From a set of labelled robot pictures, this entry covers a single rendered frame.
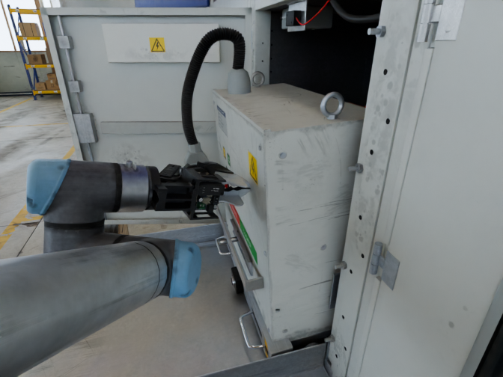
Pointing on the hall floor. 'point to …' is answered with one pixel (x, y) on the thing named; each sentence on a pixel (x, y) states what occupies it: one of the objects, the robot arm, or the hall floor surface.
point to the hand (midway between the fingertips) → (243, 186)
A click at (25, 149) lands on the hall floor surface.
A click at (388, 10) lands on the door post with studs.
